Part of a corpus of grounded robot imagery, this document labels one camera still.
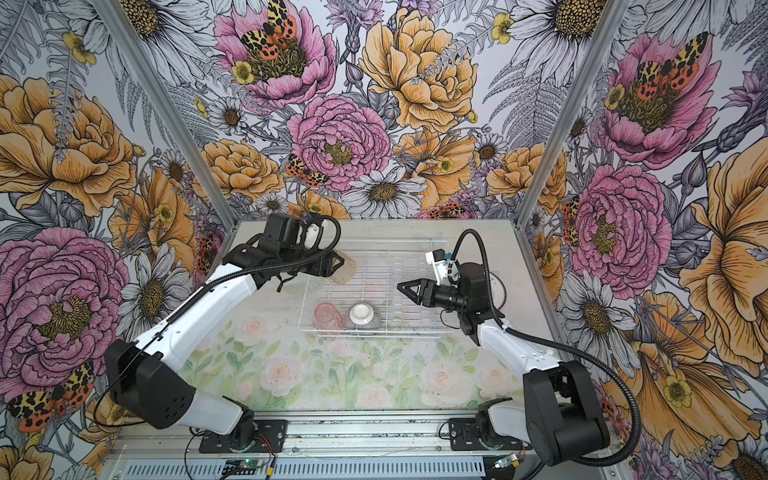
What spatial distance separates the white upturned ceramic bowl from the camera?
889 millimetres

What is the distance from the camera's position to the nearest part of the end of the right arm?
0.66 metres

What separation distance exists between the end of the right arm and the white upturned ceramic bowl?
169 mm
